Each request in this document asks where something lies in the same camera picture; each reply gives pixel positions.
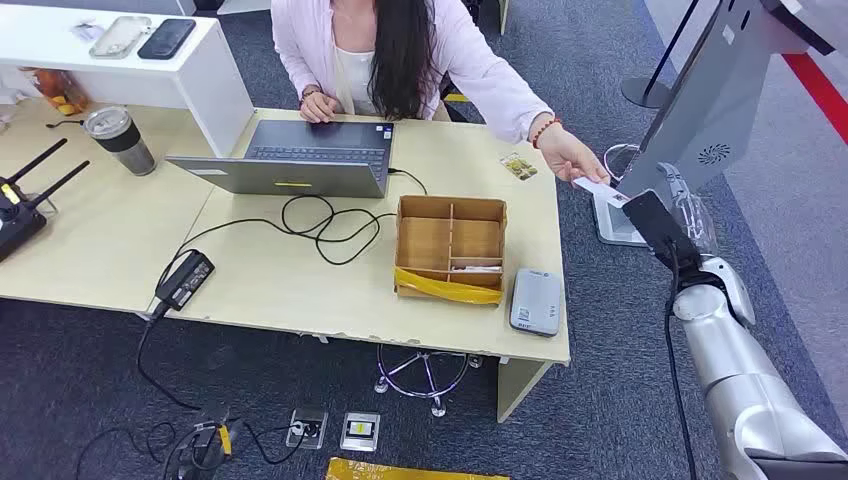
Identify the right robot hand grey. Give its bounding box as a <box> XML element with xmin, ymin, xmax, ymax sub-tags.
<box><xmin>659</xmin><ymin>162</ymin><xmax>721</xmax><ymax>258</ymax></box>

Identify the person's left hand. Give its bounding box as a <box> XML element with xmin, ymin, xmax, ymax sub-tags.
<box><xmin>539</xmin><ymin>124</ymin><xmax>612</xmax><ymax>187</ymax></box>

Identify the person's right hand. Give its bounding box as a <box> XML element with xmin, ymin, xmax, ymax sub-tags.
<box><xmin>299</xmin><ymin>91</ymin><xmax>346</xmax><ymax>125</ymax></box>

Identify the left robot hand grey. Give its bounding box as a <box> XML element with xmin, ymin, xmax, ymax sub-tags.
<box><xmin>177</xmin><ymin>415</ymin><xmax>238</xmax><ymax>480</ymax></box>

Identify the white ID card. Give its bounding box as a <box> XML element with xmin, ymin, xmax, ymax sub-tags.
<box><xmin>572</xmin><ymin>175</ymin><xmax>631</xmax><ymax>211</ymax></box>

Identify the cardboard divider box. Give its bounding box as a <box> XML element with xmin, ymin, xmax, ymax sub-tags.
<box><xmin>394</xmin><ymin>193</ymin><xmax>509</xmax><ymax>307</ymax></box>

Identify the patterned room key card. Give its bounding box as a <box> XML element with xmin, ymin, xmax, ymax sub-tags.
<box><xmin>500</xmin><ymin>152</ymin><xmax>539</xmax><ymax>182</ymax></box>

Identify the person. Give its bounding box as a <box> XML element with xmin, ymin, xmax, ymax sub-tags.
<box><xmin>270</xmin><ymin>0</ymin><xmax>612</xmax><ymax>187</ymax></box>

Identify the grey card reader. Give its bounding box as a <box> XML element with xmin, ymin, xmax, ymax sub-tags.
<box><xmin>508</xmin><ymin>267</ymin><xmax>564</xmax><ymax>338</ymax></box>

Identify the chrome round base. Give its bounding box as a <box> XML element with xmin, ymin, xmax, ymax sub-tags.
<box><xmin>601</xmin><ymin>142</ymin><xmax>643</xmax><ymax>188</ymax></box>

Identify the grey laptop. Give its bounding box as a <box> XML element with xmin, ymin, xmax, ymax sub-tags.
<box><xmin>164</xmin><ymin>119</ymin><xmax>396</xmax><ymax>200</ymax></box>

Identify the black stanchion pole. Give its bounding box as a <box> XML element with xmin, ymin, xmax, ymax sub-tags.
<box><xmin>619</xmin><ymin>0</ymin><xmax>702</xmax><ymax>111</ymax></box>

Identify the floor socket with plugs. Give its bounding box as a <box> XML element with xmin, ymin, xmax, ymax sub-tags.
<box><xmin>284</xmin><ymin>407</ymin><xmax>330</xmax><ymax>452</ymax></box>

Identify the grey kiosk stand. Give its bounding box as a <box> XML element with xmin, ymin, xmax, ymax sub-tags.
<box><xmin>591</xmin><ymin>0</ymin><xmax>848</xmax><ymax>248</ymax></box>

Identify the white desk shelf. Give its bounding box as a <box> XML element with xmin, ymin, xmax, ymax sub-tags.
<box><xmin>0</xmin><ymin>3</ymin><xmax>256</xmax><ymax>159</ymax></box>

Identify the black smartphone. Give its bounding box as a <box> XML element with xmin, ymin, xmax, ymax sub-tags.
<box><xmin>137</xmin><ymin>17</ymin><xmax>198</xmax><ymax>62</ymax></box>

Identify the black power adapter brick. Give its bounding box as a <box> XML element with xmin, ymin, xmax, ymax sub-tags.
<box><xmin>154</xmin><ymin>248</ymin><xmax>217</xmax><ymax>313</ymax></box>

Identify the light wood desk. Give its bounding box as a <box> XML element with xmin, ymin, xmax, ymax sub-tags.
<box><xmin>0</xmin><ymin>99</ymin><xmax>217</xmax><ymax>316</ymax></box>
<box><xmin>146</xmin><ymin>107</ymin><xmax>572</xmax><ymax>425</ymax></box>

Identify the steel tumbler with lid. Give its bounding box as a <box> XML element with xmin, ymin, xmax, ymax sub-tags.
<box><xmin>82</xmin><ymin>105</ymin><xmax>158</xmax><ymax>178</ymax></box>

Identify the clear phone case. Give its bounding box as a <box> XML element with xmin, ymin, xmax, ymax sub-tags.
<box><xmin>88</xmin><ymin>15</ymin><xmax>154</xmax><ymax>60</ymax></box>

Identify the chrome stool base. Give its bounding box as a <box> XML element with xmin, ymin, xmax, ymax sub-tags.
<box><xmin>372</xmin><ymin>344</ymin><xmax>485</xmax><ymax>420</ymax></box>

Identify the small clear packet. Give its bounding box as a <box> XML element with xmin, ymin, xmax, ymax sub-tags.
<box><xmin>69</xmin><ymin>19</ymin><xmax>106</xmax><ymax>44</ymax></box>

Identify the orange snack bag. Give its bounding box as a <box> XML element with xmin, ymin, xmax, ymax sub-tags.
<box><xmin>29</xmin><ymin>68</ymin><xmax>91</xmax><ymax>117</ymax></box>

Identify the black router with antennas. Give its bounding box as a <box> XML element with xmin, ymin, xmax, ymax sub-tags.
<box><xmin>0</xmin><ymin>137</ymin><xmax>91</xmax><ymax>263</ymax></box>

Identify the red bead bracelet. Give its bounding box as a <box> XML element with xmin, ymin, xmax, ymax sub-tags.
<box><xmin>531</xmin><ymin>116</ymin><xmax>564</xmax><ymax>150</ymax></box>

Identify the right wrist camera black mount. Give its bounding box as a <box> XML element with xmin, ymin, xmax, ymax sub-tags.
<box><xmin>621</xmin><ymin>189</ymin><xmax>705</xmax><ymax>274</ymax></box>

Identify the thin black floor cable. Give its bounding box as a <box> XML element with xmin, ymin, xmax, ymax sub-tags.
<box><xmin>74</xmin><ymin>420</ymin><xmax>200</xmax><ymax>480</ymax></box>

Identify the black laptop charger cable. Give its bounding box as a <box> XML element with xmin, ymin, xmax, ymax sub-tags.
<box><xmin>155</xmin><ymin>167</ymin><xmax>429</xmax><ymax>287</ymax></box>

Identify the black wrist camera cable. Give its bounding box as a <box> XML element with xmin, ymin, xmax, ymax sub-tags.
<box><xmin>662</xmin><ymin>241</ymin><xmax>700</xmax><ymax>480</ymax></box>

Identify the thick black mains cable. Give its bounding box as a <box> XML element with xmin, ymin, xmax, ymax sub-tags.
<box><xmin>135</xmin><ymin>301</ymin><xmax>307</xmax><ymax>466</ymax></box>

